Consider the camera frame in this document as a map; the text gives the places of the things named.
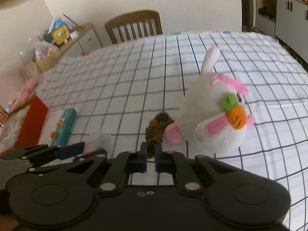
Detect brown scrunchie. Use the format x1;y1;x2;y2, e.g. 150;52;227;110
145;112;174;159

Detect beige drawstring cloth bag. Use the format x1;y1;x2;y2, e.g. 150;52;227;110
1;105;30;152

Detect white plush bunny toy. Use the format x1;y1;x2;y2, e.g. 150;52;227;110
164;45;255;154

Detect teal white cartoon tissue pack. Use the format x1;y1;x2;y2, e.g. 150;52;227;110
38;108;77;146

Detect red gold storage box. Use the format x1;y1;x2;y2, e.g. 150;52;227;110
1;95;48;153

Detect pink small packet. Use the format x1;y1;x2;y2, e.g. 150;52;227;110
83;132;103;154

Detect pink patterned cloth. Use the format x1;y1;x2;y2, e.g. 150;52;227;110
9;77;40;114

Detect cardboard box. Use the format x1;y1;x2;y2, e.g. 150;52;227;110
20;56;59;80

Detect black white grid tablecloth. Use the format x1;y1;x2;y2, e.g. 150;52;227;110
38;32;307;230

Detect plastic bag with pink items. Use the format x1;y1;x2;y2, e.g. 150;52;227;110
34;41;59;61

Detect wooden white drawer sideboard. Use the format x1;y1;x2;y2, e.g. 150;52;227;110
20;22;102;80

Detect yellow blue toy clock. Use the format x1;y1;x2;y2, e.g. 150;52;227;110
51;20;70;45

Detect brown wooden chair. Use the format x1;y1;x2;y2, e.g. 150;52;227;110
105;10;163;44

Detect grey wooden wall cabinet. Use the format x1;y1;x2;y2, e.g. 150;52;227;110
241;0;307;65

